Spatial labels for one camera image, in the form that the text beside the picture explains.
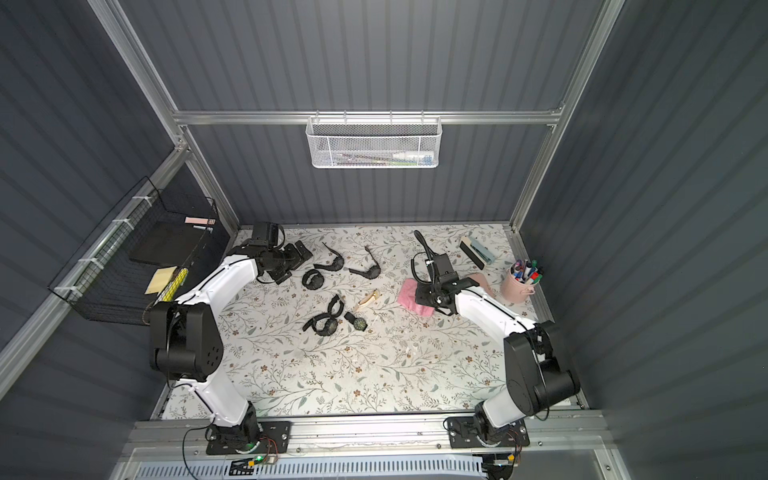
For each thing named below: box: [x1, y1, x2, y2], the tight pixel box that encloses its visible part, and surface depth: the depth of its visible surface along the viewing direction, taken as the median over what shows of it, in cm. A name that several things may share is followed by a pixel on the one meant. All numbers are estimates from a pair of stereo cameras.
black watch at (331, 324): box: [302, 306, 344, 336], surface depth 93 cm
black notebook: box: [129, 218, 208, 266], surface depth 78 cm
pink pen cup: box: [500, 264, 536, 303], surface depth 93 cm
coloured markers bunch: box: [510, 259, 544, 285], surface depth 93 cm
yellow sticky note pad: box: [144, 266, 177, 294], surface depth 74 cm
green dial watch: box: [344, 311, 368, 332], surface depth 95 cm
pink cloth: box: [398, 278, 435, 317], surface depth 100 cm
